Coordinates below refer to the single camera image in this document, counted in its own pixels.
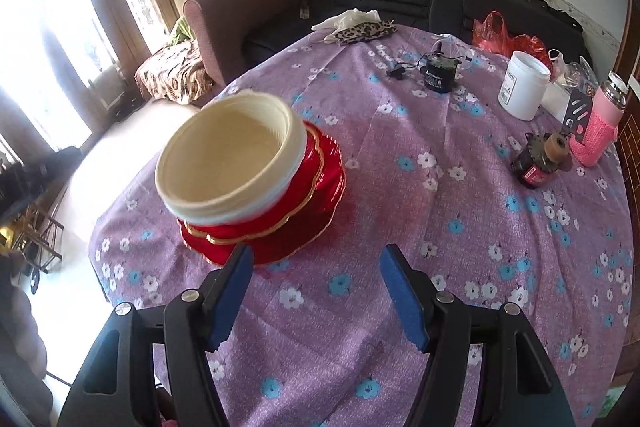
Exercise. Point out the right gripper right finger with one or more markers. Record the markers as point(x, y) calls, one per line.
point(518, 383)

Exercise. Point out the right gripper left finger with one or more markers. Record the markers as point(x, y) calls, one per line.
point(116, 385)

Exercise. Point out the red gold-rimmed plate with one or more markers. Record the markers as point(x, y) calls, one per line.
point(295, 198)

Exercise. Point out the large white foam bowl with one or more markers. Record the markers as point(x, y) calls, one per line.
point(227, 178)

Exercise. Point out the large beige fibre bowl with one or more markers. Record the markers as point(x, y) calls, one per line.
point(245, 110)

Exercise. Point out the red scalloped plate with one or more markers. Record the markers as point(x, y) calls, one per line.
point(301, 229)

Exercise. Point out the purple floral tablecloth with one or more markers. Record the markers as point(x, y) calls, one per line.
point(317, 341)

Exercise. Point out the dark jar with red label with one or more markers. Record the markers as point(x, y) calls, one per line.
point(542, 157)

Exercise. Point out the black perforated card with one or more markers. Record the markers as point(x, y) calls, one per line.
point(577, 114)

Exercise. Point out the white tissue box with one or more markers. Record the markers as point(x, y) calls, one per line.
point(555, 101)

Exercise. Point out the white plastic jar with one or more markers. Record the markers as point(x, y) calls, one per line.
point(523, 86)

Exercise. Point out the clear plastic bag with items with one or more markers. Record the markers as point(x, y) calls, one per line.
point(574, 75)

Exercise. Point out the floral blanket on sofa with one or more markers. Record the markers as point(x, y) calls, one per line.
point(176, 73)

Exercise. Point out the red plastic bag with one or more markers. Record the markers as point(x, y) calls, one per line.
point(492, 35)

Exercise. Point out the leopard print pouch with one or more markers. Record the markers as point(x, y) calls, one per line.
point(365, 32)

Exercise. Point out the maroon armchair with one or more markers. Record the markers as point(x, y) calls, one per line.
point(220, 27)

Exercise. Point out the white gloves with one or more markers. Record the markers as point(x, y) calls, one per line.
point(347, 19)

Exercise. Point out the black sofa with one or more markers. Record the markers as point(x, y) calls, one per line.
point(556, 29)

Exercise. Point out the black device with cables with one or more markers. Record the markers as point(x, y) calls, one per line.
point(442, 63)

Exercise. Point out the black wall adapter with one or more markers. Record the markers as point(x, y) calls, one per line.
point(397, 72)

